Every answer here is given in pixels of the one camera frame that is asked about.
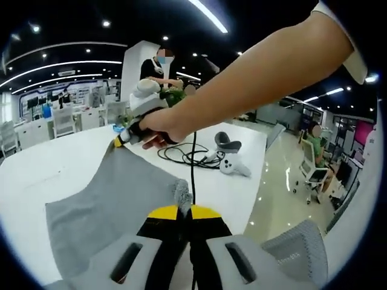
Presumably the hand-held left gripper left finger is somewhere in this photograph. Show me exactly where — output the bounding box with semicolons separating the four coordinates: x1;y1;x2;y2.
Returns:
90;204;190;290

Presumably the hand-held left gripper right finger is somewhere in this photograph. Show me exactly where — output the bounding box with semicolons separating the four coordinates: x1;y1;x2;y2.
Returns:
190;204;291;290

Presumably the grey towel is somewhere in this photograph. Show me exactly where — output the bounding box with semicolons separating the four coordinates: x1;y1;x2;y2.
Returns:
45;139;194;282

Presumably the person's right hand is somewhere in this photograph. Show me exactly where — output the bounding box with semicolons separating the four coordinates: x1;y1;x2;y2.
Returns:
139;107;194;151

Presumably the green potted plant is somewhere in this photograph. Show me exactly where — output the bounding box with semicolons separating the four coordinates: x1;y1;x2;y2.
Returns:
160;80;187;107

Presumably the white office chair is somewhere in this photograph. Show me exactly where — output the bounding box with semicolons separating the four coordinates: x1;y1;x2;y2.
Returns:
53;105;75;138
0;120;21;158
105;101;128;126
294;140;336;205

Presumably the white table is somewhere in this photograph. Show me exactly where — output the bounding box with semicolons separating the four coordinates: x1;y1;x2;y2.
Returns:
0;120;268;288

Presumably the white handheld controller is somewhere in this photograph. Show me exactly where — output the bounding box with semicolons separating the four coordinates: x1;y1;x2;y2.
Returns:
219;152;252;178

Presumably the pink display panel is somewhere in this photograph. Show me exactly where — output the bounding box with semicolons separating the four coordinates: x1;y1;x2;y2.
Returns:
353;119;374;158

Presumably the person's white shirt sleeve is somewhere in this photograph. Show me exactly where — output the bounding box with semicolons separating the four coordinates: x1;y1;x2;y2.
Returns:
311;0;368;85

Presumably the black coiled cable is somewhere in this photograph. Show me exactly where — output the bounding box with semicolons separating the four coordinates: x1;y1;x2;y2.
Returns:
157;141;223;169

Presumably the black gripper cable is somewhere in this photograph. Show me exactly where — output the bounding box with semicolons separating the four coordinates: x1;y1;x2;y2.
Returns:
189;129;198;209

